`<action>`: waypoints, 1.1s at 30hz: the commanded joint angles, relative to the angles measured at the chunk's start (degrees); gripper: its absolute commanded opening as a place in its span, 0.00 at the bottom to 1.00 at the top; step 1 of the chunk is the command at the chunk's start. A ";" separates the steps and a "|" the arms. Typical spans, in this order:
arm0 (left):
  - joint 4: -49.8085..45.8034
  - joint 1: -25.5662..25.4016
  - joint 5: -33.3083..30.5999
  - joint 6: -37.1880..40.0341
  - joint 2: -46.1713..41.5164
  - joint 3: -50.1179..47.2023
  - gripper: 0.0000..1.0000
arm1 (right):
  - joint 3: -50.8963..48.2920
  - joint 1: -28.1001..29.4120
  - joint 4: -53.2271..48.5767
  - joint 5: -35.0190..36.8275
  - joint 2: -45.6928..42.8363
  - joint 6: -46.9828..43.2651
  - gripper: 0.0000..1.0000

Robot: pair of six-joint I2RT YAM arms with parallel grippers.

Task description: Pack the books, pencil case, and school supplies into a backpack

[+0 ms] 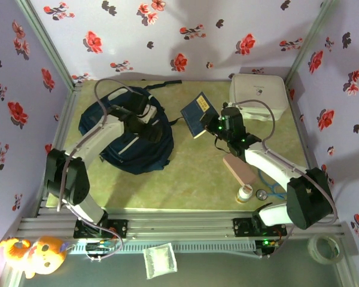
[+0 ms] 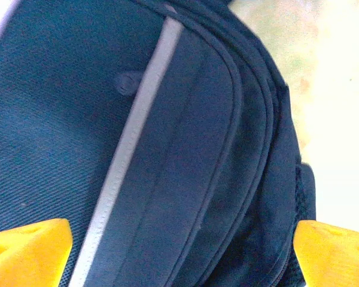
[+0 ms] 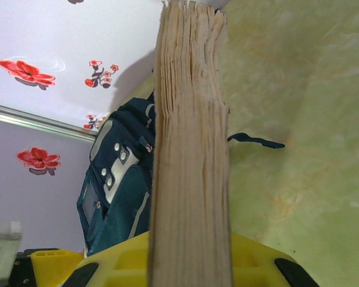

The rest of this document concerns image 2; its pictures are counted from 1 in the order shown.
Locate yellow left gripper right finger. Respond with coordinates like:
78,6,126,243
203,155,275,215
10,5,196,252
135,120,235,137
296,220,359,287

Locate navy blue backpack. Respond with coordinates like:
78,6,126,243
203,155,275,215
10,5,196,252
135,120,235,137
0,0,318,287

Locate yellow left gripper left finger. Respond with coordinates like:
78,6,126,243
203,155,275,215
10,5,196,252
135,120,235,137
0,218,74,287

